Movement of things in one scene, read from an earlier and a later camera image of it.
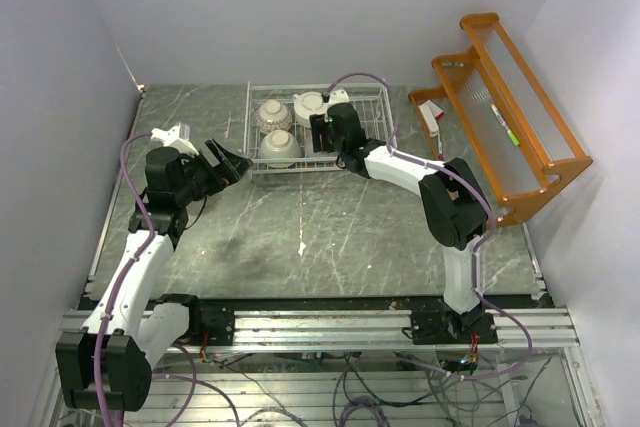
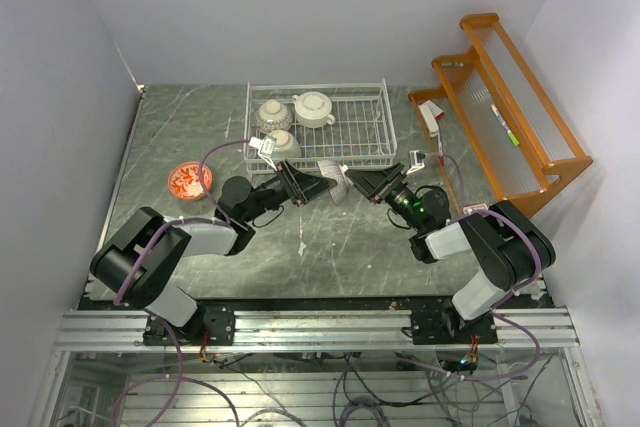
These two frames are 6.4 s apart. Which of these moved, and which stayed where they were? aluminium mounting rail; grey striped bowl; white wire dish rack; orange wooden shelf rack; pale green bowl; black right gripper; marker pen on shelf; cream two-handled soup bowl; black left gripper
Moved: black right gripper; grey striped bowl; black left gripper
Stayed: orange wooden shelf rack; pale green bowl; marker pen on shelf; white wire dish rack; aluminium mounting rail; cream two-handled soup bowl
